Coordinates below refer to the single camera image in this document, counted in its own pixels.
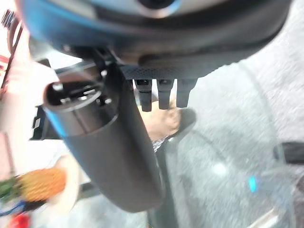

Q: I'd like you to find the tan fuzzy cloth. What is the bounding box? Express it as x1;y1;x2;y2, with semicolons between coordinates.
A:
144;106;197;144

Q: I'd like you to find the red round fruit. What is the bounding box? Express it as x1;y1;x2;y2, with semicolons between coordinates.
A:
11;212;33;228

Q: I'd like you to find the dark red metal frame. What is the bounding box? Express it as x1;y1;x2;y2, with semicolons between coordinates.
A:
0;9;24;92

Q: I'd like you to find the white round plate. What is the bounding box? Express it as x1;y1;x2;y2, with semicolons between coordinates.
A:
46;153;83;216

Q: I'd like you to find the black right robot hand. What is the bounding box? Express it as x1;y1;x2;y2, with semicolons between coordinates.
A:
14;0;292;213

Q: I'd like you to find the black plastic basket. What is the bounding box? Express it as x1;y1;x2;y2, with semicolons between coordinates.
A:
28;58;65;141

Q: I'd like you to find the orange pineapple with green leaves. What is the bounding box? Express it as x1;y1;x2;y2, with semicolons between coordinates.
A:
0;168;67;205

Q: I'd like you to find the black flat object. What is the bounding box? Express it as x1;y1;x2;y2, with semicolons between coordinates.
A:
273;142;304;165

